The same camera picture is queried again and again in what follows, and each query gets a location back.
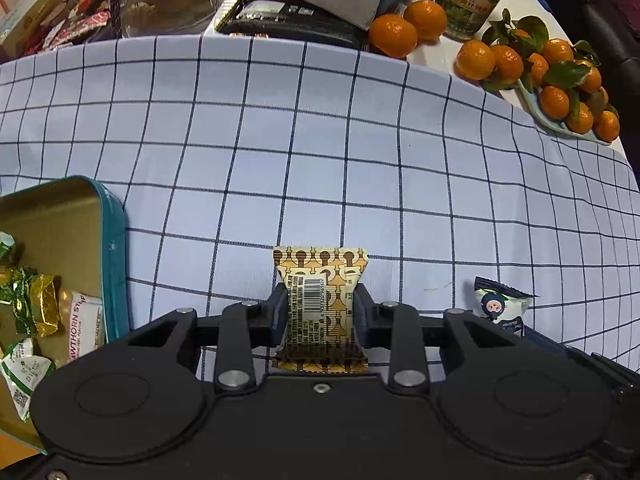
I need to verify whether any small white snack packet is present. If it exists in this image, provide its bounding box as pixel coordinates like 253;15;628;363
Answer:
66;291;106;366

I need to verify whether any teal tin box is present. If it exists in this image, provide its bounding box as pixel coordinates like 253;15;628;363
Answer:
0;175;132;456

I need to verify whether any pile of leafy tangerines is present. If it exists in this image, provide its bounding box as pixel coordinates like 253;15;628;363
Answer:
520;15;622;143

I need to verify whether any white cardboard box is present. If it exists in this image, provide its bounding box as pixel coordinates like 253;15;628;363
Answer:
0;0;68;58

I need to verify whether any green foil candy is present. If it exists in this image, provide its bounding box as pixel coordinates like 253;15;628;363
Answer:
0;266;38;336

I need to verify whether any pale green leaf packet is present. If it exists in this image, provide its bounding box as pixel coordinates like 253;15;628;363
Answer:
0;337;57;422

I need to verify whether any loose tangerine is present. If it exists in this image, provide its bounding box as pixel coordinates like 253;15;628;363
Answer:
454;40;497;81
368;12;418;58
489;44;525;85
404;0;448;42

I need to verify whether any pale blue fruit tray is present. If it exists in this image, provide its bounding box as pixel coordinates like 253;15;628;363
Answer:
515;77;621;147

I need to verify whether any gold foil candy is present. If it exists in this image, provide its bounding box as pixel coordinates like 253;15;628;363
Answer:
30;274;61;338

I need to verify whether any dark green snack packet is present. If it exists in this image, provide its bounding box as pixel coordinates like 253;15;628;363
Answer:
0;232;25;266

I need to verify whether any pile of red snack wrappers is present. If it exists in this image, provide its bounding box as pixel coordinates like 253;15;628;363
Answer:
25;0;113;56

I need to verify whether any white packet with cartoon face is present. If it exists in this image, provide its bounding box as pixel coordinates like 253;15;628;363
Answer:
471;276;542;338

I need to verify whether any glass jar with green lid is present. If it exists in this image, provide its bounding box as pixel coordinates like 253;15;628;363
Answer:
435;0;516;43

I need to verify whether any flat black box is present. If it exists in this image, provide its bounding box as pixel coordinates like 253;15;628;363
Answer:
215;0;371;51

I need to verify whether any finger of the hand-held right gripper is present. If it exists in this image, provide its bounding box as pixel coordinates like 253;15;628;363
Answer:
522;329;568;358

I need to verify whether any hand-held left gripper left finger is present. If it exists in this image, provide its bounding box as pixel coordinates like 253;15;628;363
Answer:
127;282;290;393

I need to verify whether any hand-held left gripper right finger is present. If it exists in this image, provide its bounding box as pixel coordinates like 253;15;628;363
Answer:
352;284;521;393

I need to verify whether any dark upholstered furniture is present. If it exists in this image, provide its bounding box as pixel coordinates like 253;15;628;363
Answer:
570;0;640;91

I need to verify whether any beige patterned snack packet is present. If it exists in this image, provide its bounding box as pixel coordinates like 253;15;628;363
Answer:
271;246;371;375

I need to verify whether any blue checked tablecloth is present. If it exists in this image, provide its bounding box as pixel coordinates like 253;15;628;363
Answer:
0;35;640;386

